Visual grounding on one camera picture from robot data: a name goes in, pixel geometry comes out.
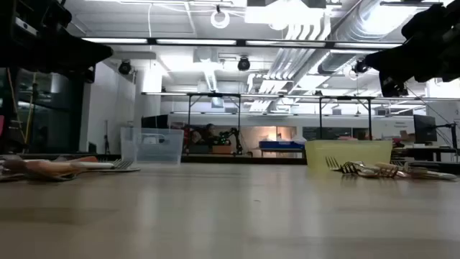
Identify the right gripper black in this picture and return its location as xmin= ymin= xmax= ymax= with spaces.
xmin=364 ymin=0 xmax=460 ymax=98

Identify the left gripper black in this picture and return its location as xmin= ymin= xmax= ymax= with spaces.
xmin=0 ymin=0 xmax=114 ymax=83

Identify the black ceiling spotlight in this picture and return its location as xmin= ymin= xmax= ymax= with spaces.
xmin=236 ymin=55 xmax=252 ymax=73
xmin=117 ymin=60 xmax=132 ymax=76
xmin=352 ymin=58 xmax=370 ymax=76

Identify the black tripod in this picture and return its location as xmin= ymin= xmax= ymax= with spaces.
xmin=30 ymin=81 xmax=40 ymax=154

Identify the black computer monitor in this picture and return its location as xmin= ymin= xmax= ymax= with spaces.
xmin=141 ymin=114 xmax=170 ymax=130
xmin=413 ymin=114 xmax=438 ymax=144

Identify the thin black stand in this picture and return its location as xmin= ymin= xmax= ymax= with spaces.
xmin=103 ymin=119 xmax=111 ymax=155

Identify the black background desk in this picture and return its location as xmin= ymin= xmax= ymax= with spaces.
xmin=393 ymin=143 xmax=460 ymax=163

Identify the yellow plastic bin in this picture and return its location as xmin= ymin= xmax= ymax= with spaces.
xmin=305 ymin=139 xmax=393 ymax=171

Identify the clear plastic bin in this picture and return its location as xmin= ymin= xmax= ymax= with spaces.
xmin=120 ymin=127 xmax=185 ymax=165

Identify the person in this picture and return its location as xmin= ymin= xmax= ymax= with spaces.
xmin=203 ymin=123 xmax=219 ymax=145

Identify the blue storage bin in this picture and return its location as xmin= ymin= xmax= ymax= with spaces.
xmin=258 ymin=140 xmax=306 ymax=150

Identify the teal box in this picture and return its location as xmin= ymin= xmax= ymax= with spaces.
xmin=188 ymin=144 xmax=212 ymax=155

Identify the black overhead light bar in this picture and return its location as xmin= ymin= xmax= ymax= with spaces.
xmin=80 ymin=37 xmax=403 ymax=50

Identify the silver ventilation duct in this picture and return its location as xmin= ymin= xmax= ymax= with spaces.
xmin=318 ymin=0 xmax=425 ymax=75

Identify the yellow cable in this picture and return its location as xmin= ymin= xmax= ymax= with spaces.
xmin=5 ymin=68 xmax=39 ymax=145

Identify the black background station frame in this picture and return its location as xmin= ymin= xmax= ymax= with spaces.
xmin=186 ymin=92 xmax=242 ymax=155
xmin=318 ymin=95 xmax=374 ymax=142

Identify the white cable coil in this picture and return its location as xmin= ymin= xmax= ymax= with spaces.
xmin=210 ymin=9 xmax=231 ymax=30

